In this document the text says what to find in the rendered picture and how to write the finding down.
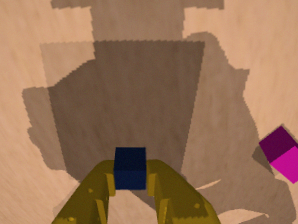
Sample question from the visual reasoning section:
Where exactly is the magenta rectangular block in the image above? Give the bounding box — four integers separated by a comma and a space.
259, 126, 298, 184

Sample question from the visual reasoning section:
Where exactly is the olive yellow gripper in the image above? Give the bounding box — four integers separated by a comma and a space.
51, 159, 221, 224

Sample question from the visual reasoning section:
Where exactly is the dark blue cube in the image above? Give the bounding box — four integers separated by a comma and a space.
113, 147, 147, 190

